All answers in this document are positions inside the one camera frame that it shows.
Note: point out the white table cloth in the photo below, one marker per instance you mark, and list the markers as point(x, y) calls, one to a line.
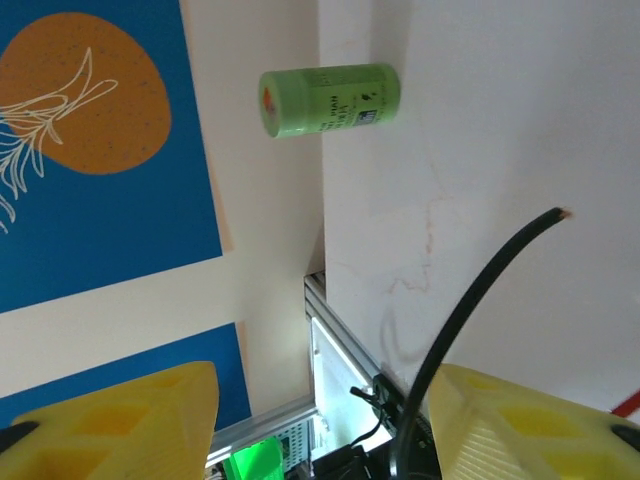
point(500, 125)

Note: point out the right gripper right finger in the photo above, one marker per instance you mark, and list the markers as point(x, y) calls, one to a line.
point(525, 435)

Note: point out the blue panel with orange blob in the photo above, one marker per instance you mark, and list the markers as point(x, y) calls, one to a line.
point(125, 225)

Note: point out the aluminium frame rail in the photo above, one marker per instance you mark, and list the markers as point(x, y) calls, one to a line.
point(265, 425)

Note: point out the bright green plastic object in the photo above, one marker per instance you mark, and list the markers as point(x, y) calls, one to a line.
point(255, 460)

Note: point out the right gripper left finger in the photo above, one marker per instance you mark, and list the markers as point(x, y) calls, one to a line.
point(125, 435)

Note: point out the aluminium side rail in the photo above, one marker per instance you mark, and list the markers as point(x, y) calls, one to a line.
point(345, 325)

